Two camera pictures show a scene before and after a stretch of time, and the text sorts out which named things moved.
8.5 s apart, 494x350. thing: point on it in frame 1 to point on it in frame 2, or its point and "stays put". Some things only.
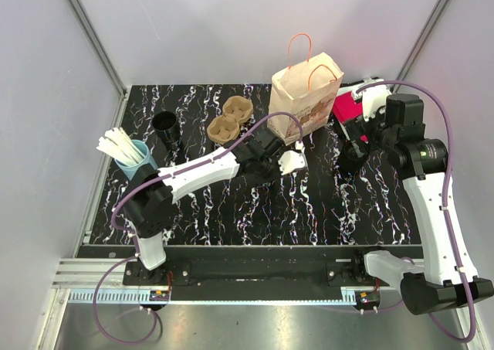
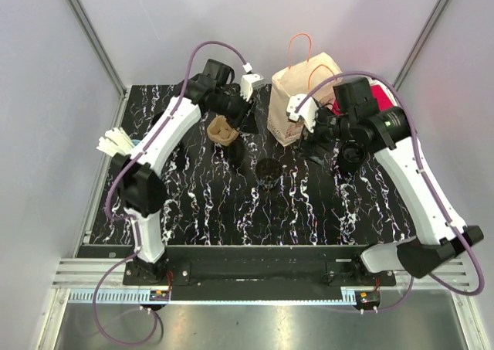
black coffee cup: x=353 y=155 stays put
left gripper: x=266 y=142 to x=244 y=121
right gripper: x=358 y=127 to x=307 y=142
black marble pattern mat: x=321 y=204 stays put
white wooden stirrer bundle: x=117 y=142 stays put
